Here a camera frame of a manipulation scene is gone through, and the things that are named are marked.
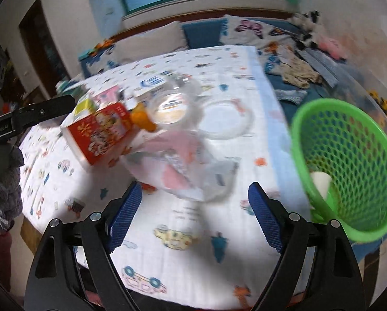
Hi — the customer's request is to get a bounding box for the crumpled beige clothing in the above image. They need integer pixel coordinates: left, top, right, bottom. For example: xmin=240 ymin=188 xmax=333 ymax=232
xmin=277 ymin=45 xmax=322 ymax=89

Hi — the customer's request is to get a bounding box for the black white cow plush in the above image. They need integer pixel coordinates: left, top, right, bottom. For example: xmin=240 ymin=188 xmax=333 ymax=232
xmin=287 ymin=11 xmax=324 ymax=50

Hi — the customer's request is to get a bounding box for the blue sofa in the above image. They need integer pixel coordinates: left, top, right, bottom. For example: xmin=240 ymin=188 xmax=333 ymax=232
xmin=79 ymin=17 xmax=343 ymax=121

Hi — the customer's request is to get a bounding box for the orange peel piece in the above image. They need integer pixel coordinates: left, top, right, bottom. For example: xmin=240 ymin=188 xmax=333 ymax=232
xmin=130 ymin=103 xmax=157 ymax=132

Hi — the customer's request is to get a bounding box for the beige cushion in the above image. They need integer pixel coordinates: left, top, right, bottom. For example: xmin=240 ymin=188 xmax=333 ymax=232
xmin=110 ymin=21 xmax=189 ymax=65

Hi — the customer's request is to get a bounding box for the white blue milk carton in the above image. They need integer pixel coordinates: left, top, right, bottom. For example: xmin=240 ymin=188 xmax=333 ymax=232
xmin=133 ymin=74 xmax=172 ymax=102

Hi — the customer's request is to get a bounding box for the pink plush toy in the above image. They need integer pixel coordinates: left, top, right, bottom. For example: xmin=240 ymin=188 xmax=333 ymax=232
xmin=317 ymin=36 xmax=347 ymax=60

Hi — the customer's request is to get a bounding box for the yellow green drink carton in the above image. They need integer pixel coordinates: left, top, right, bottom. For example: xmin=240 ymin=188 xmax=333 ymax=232
xmin=73 ymin=98 xmax=98 ymax=121

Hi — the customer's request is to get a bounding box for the patterned grey folded cloth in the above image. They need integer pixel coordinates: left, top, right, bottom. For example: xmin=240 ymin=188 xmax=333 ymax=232
xmin=297 ymin=48 xmax=343 ymax=88

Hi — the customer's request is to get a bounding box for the left gloved hand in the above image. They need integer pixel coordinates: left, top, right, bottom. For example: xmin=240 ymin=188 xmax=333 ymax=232
xmin=0 ymin=143 xmax=24 ymax=232

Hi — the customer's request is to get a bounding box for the white paper cup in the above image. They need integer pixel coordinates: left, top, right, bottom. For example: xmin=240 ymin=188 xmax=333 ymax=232
xmin=310 ymin=171 xmax=332 ymax=200

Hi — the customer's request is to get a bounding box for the green plastic mesh basket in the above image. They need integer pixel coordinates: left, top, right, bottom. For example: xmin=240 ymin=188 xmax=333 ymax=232
xmin=291 ymin=98 xmax=387 ymax=243

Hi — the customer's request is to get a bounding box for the clear round lidded container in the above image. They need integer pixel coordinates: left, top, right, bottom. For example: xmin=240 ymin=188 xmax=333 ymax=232
xmin=147 ymin=77 xmax=202 ymax=131

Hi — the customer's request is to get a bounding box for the red snack box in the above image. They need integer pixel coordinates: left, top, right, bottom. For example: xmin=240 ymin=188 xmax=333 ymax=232
xmin=61 ymin=102 xmax=137 ymax=168

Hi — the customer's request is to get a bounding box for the clear plastic toy bin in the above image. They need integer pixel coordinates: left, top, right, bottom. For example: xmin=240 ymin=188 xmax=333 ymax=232
xmin=332 ymin=66 xmax=387 ymax=134

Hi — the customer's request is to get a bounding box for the butterfly print pillow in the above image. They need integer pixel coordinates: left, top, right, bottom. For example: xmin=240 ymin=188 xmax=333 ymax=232
xmin=219 ymin=15 xmax=295 ymax=58

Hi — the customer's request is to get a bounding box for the pink snack packet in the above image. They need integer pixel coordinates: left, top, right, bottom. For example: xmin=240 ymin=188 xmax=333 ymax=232
xmin=92 ymin=85 xmax=120 ymax=110

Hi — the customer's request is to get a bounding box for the patterned white tablecloth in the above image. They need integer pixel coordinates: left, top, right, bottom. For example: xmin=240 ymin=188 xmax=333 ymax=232
xmin=20 ymin=45 xmax=309 ymax=310

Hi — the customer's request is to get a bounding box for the clear plastic bag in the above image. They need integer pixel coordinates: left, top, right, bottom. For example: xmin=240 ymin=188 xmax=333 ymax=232
xmin=123 ymin=130 xmax=238 ymax=202

